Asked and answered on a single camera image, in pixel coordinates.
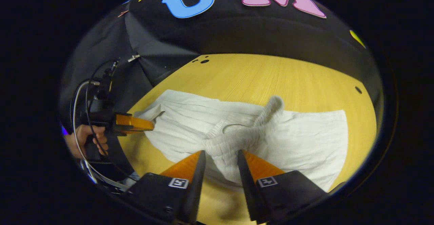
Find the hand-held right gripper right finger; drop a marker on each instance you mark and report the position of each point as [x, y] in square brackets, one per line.
[247, 191]

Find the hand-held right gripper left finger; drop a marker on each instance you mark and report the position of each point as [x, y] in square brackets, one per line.
[196, 191]

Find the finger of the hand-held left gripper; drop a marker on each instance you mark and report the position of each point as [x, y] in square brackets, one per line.
[134, 123]

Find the white jeans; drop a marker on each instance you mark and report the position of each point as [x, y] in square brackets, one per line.
[305, 140]

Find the silver metal clip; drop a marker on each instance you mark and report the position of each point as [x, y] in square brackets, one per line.
[134, 58]

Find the black backdrop cloth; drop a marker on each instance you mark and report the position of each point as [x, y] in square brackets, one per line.
[237, 32]

